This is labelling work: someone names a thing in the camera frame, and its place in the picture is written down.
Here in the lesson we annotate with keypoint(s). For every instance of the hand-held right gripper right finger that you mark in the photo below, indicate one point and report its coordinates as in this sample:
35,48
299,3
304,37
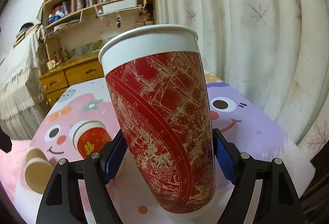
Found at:
225,159

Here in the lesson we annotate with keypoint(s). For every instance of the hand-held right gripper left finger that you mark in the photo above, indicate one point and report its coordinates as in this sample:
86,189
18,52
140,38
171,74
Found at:
115,155

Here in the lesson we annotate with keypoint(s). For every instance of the large red patterned paper cup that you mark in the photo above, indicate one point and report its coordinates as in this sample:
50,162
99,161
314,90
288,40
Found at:
164,121

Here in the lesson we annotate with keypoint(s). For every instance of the small red paper cup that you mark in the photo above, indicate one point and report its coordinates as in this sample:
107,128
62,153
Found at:
90,139

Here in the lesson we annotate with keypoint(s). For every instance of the brown paper cup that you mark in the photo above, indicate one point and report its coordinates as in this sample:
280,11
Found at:
36,172

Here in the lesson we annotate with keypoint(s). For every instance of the cartoon printed table cover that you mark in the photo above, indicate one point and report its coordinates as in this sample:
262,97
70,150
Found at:
246,121

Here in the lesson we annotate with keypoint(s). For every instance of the wooden drawer cabinet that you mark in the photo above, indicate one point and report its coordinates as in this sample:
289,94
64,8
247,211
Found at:
72,76

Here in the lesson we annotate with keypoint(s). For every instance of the pink blanket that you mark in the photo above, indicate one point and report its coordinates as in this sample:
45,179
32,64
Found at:
10,167

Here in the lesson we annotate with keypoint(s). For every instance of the left hand-held gripper finger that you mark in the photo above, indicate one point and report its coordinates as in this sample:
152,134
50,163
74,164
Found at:
4,140

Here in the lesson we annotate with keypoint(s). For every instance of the beige lace cloth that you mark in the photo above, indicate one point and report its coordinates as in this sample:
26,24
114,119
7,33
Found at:
20,75

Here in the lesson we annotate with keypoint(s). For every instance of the white leaf print curtain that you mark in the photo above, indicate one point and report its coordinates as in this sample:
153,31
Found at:
244,34

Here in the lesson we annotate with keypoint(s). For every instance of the white rectangular tray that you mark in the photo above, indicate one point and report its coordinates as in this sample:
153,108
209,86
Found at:
119,5

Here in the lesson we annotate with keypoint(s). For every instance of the wooden shelf unit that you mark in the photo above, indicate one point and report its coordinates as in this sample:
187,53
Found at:
102,5

